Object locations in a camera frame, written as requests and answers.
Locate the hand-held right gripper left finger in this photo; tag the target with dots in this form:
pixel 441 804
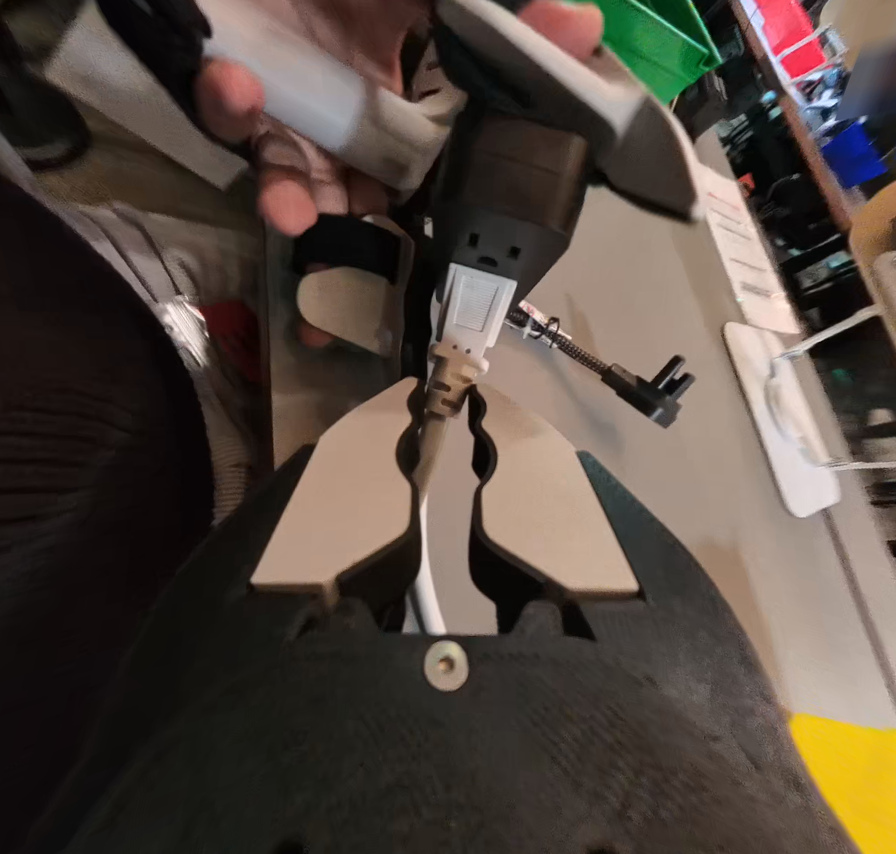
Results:
pixel 343 504

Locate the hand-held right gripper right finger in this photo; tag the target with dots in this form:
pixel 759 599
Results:
pixel 553 511

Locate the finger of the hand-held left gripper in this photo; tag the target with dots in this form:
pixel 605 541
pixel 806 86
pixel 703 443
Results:
pixel 616 112

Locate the black power strip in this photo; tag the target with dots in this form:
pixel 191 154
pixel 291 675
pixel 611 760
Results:
pixel 511 182

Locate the grey desk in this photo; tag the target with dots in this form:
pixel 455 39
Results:
pixel 665 308

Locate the green plastic bin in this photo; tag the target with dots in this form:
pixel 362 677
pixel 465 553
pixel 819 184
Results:
pixel 630 14

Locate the wooden background table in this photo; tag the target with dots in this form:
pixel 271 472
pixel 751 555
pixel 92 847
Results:
pixel 805 119

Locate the red box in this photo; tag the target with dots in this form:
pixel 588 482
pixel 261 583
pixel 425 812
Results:
pixel 784 21

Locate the printed instruction sheet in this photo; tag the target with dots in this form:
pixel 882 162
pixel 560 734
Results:
pixel 749 252

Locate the small blue bin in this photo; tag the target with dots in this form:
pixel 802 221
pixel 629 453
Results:
pixel 854 154

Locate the instruction sign stand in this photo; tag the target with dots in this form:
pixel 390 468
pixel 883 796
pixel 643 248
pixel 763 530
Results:
pixel 784 413

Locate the yellow plastic bin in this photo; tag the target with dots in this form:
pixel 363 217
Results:
pixel 854 777

